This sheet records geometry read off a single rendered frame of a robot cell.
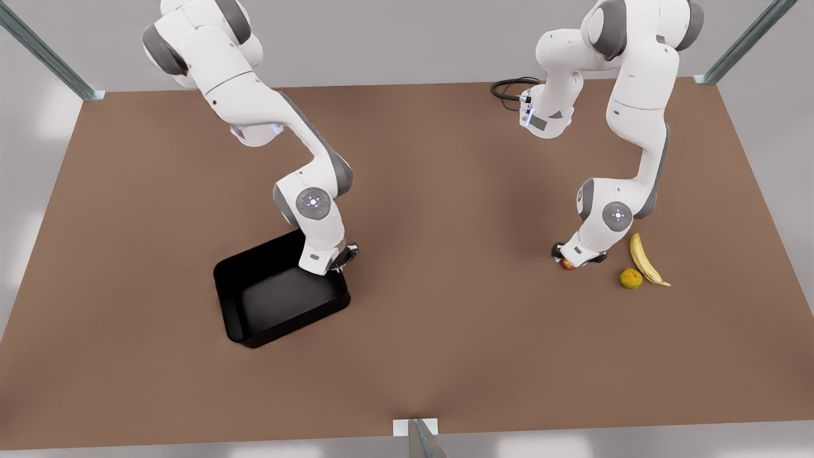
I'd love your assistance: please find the black storage box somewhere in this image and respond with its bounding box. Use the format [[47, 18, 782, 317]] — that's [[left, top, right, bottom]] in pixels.
[[213, 229, 352, 349]]

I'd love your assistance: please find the yellow banana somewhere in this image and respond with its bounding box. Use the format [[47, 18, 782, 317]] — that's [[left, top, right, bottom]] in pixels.
[[630, 233, 672, 288]]

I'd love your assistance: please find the silver frame post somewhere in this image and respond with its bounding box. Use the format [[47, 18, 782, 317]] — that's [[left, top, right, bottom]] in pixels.
[[693, 0, 799, 85], [392, 418, 447, 458], [0, 3, 106, 102]]

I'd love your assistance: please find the black cable loop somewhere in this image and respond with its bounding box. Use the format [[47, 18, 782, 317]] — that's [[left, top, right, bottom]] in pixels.
[[490, 77, 542, 113]]

